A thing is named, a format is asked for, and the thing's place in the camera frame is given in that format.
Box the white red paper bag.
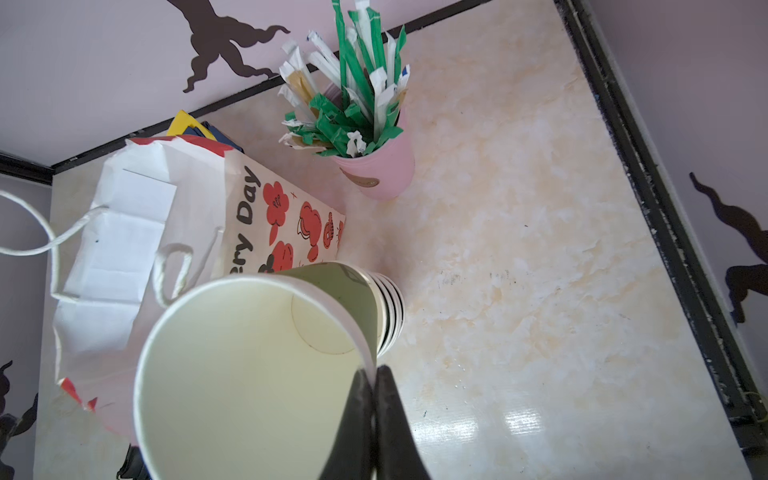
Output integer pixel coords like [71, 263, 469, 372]
[0, 134, 348, 442]

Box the navy napkin stack box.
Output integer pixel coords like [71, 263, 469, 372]
[167, 110, 244, 153]

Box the pink straw holder cup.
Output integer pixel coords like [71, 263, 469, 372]
[331, 108, 416, 201]

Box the stack of paper cups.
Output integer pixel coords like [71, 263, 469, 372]
[363, 270, 405, 360]

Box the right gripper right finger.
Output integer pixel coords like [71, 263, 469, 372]
[374, 365, 430, 480]

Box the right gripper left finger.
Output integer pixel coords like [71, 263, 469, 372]
[319, 370, 375, 480]

